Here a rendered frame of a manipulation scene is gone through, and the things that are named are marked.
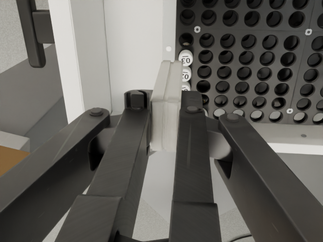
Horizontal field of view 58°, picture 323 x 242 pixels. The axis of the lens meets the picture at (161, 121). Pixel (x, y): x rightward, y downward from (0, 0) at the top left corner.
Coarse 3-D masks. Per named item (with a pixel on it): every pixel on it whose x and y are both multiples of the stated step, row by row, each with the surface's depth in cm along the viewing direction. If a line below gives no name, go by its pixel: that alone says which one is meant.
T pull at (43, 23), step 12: (24, 0) 24; (24, 12) 25; (36, 12) 25; (48, 12) 25; (24, 24) 25; (36, 24) 25; (48, 24) 25; (24, 36) 26; (36, 36) 26; (48, 36) 25; (36, 48) 26; (36, 60) 26
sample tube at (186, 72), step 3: (183, 66) 26; (186, 66) 26; (183, 69) 26; (186, 69) 26; (189, 69) 26; (183, 72) 26; (186, 72) 26; (189, 72) 26; (183, 75) 26; (186, 75) 26; (189, 75) 26; (183, 78) 26; (186, 78) 26; (189, 78) 26; (183, 81) 26
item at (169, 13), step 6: (168, 0) 29; (174, 0) 29; (168, 6) 29; (174, 6) 29; (168, 12) 30; (174, 12) 30; (168, 18) 30; (174, 18) 30; (162, 24) 30; (168, 24) 30; (174, 24) 30; (162, 30) 31; (168, 30) 30; (174, 30) 30; (162, 36) 31; (168, 36) 31; (174, 36) 31; (162, 42) 31; (168, 42) 31; (174, 42) 31; (162, 48) 31; (168, 48) 31; (174, 48) 31; (162, 54) 32; (168, 54) 32; (174, 54) 32; (162, 60) 32
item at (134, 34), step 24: (120, 0) 31; (144, 0) 30; (120, 24) 32; (144, 24) 32; (120, 48) 33; (144, 48) 33; (120, 72) 34; (144, 72) 34; (120, 96) 36; (288, 144) 30; (312, 144) 30
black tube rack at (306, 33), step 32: (192, 0) 27; (224, 0) 24; (256, 0) 26; (288, 0) 23; (320, 0) 23; (224, 32) 25; (256, 32) 25; (288, 32) 25; (320, 32) 24; (224, 64) 26; (256, 64) 26; (288, 64) 26; (320, 64) 26; (224, 96) 31; (256, 96) 27; (288, 96) 27; (320, 96) 27
